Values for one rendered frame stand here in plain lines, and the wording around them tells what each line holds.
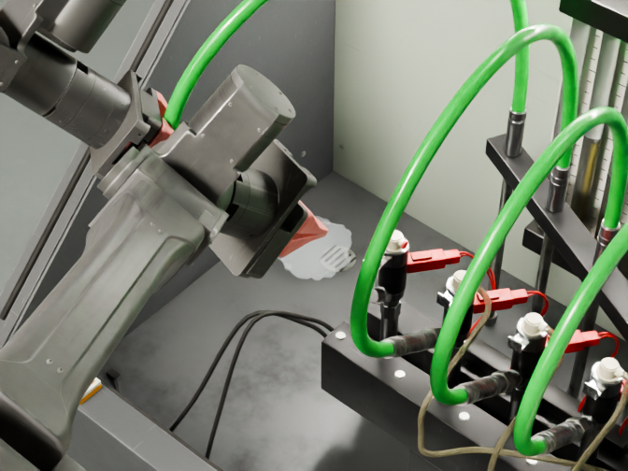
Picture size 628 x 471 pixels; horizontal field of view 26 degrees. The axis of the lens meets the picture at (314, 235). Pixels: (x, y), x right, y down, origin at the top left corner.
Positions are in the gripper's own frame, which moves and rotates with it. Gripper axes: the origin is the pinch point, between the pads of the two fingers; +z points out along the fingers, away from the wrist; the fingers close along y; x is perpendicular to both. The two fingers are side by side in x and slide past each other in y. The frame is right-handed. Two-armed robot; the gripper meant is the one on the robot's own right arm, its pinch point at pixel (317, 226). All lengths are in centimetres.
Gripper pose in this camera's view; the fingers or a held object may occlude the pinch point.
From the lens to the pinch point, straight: 117.1
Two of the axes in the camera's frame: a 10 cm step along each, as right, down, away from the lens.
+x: -5.7, -6.0, 5.7
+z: 5.9, 1.9, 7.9
